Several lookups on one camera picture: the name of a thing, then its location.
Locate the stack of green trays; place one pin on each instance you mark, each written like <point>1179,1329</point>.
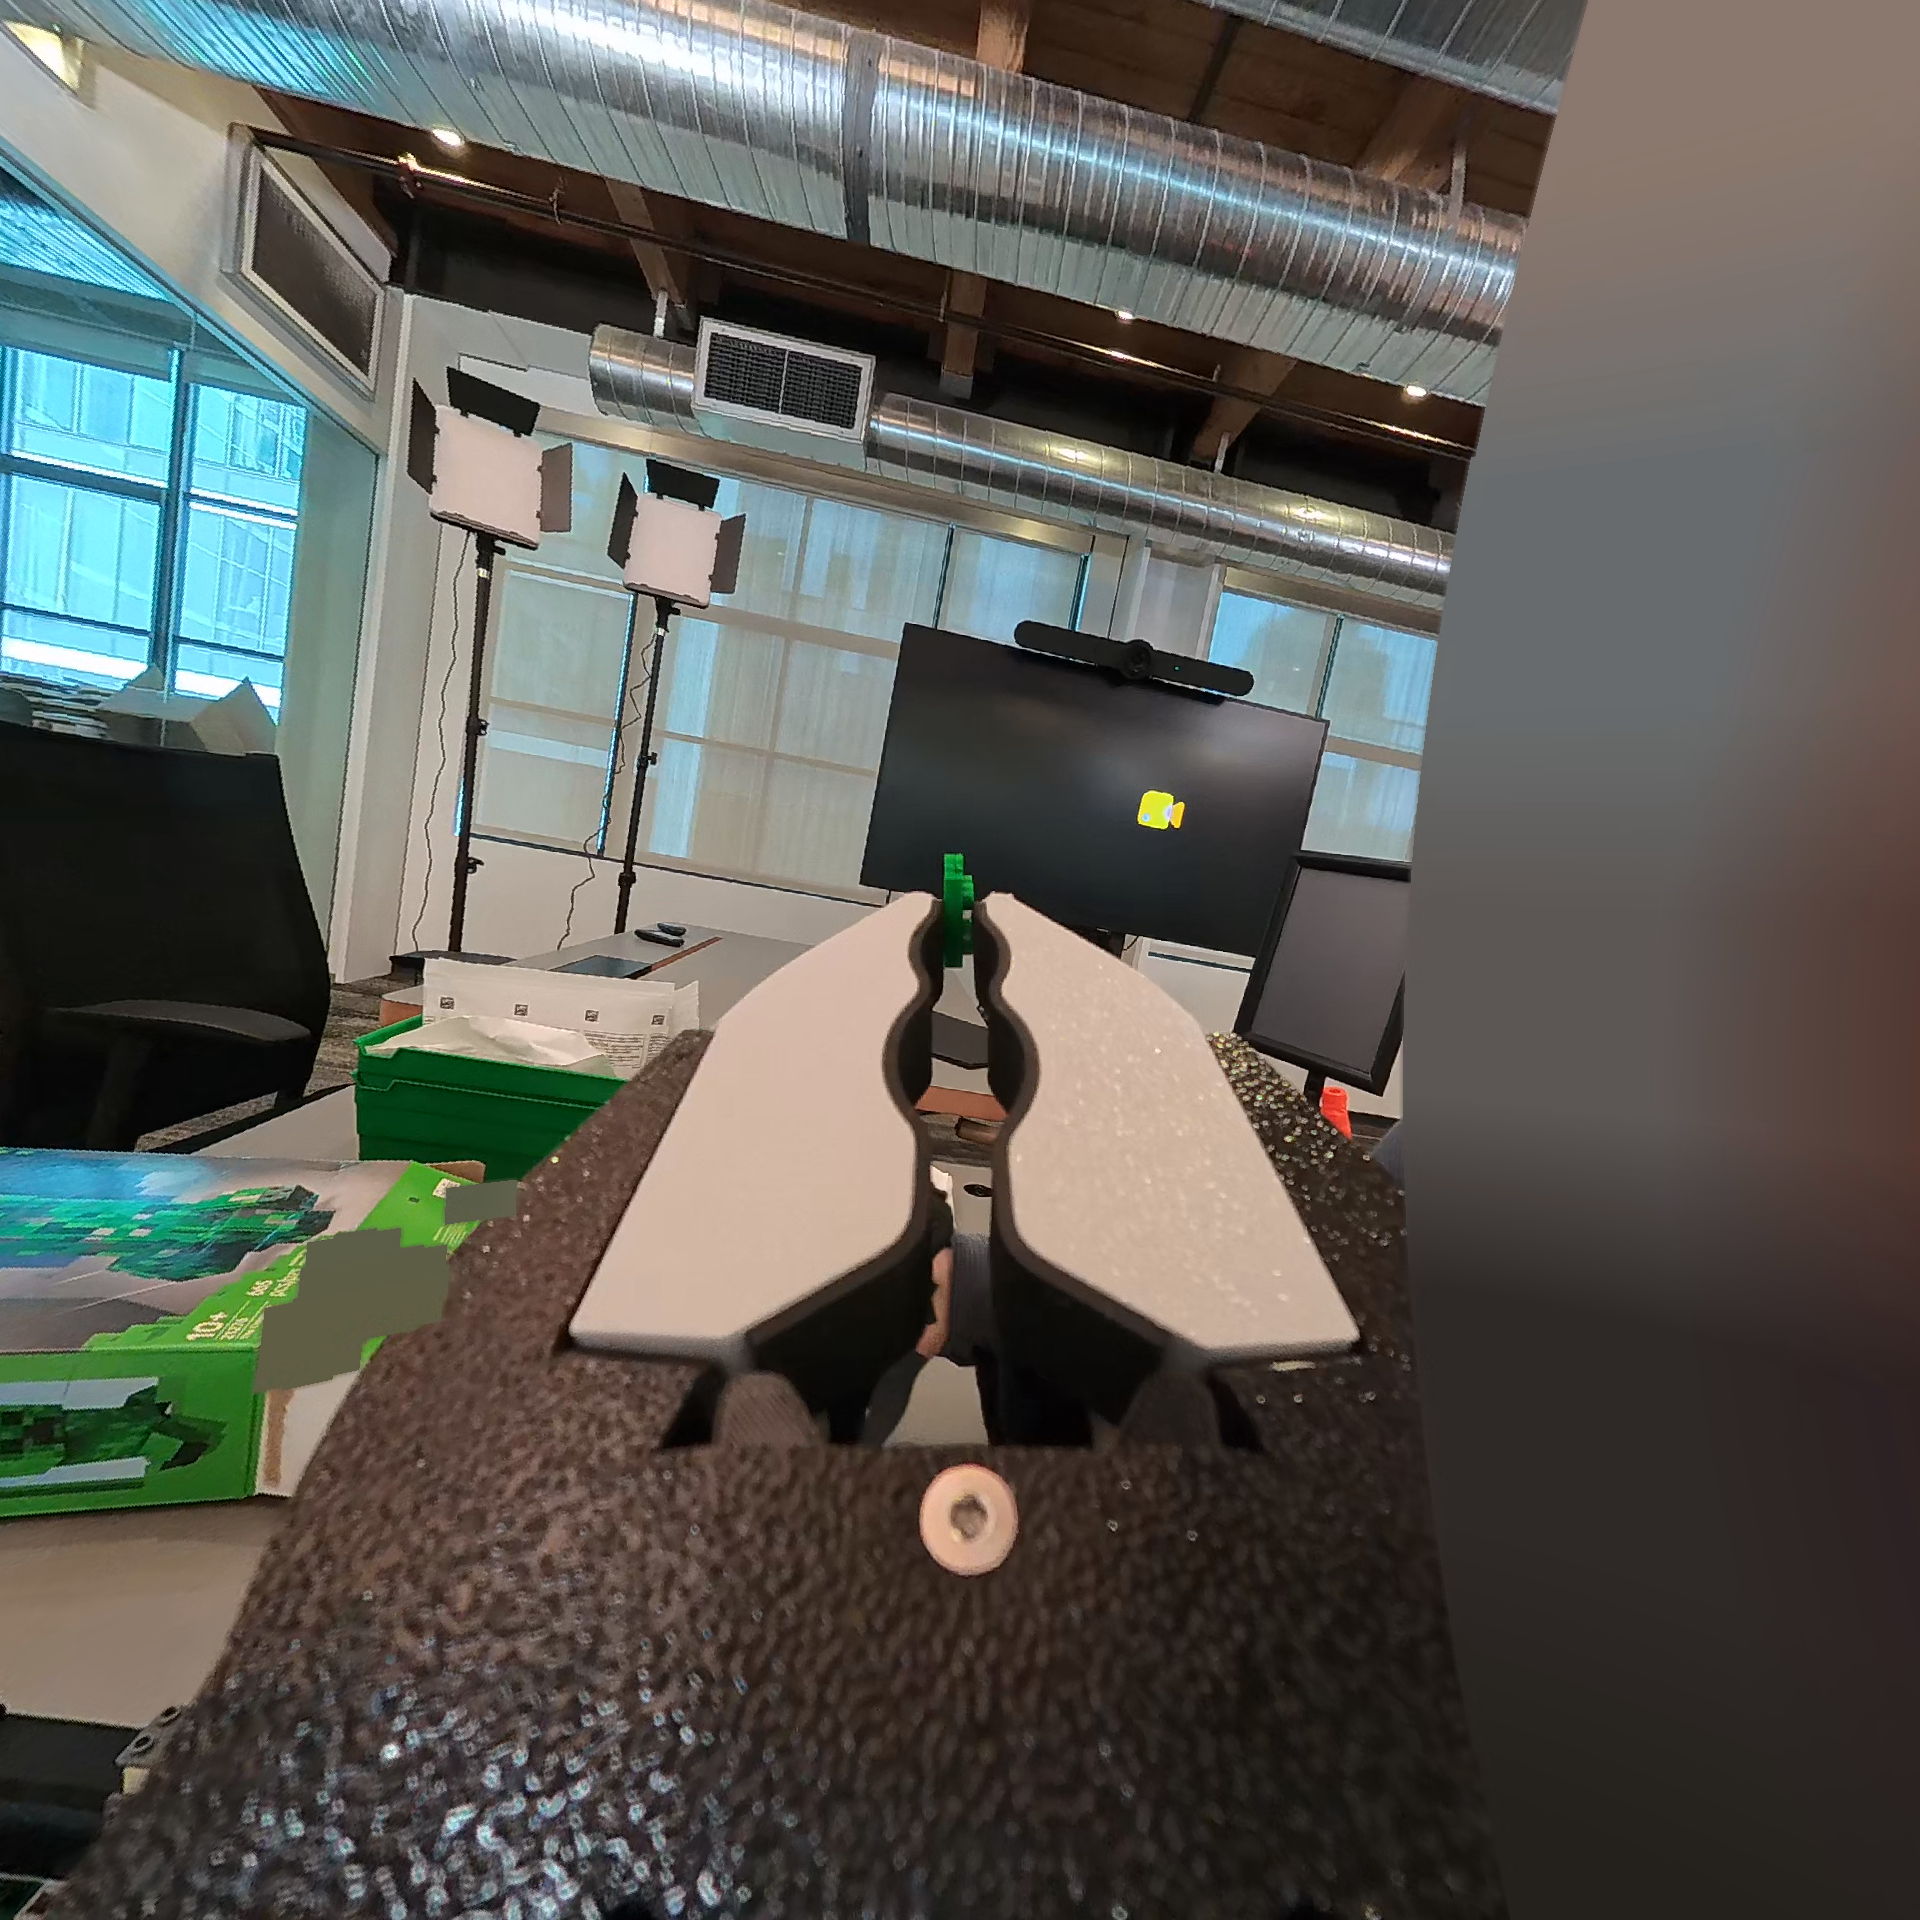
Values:
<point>465,1102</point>

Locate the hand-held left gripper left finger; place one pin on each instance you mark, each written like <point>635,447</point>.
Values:
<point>750,1170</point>

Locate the grey meeting table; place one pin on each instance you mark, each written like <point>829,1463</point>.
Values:
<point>750,960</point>

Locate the green building set box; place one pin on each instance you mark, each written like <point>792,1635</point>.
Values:
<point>118,1350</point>

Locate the black office chair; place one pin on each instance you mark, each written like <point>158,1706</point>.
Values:
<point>149,902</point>

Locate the wall ventilation grille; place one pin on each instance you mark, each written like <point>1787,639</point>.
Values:
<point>307,264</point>

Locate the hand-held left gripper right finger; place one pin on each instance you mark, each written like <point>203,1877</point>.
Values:
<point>1155,1170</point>

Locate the small green toy brick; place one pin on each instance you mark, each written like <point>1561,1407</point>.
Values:
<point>955,902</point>

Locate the black webcam bar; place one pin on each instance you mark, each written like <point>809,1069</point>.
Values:
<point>1080,642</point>

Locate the white air vent grille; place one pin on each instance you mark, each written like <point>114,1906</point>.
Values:
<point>782,376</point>

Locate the black metal frame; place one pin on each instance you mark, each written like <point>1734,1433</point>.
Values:
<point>59,1799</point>

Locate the studio light on stand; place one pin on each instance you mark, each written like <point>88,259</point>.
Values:
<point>488,465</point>
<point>673,539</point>

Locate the slim silver air duct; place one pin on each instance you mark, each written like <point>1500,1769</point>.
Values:
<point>1124,465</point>

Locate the small black computer monitor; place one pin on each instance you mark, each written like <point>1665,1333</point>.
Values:
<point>1328,960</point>

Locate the white paper bags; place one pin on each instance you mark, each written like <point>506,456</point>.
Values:
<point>600,1009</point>

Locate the small orange cone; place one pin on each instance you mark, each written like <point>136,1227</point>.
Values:
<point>1336,1118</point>

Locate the large silver air duct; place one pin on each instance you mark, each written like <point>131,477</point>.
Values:
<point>1049,150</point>

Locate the large black tv screen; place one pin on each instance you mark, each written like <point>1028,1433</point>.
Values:
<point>1080,765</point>

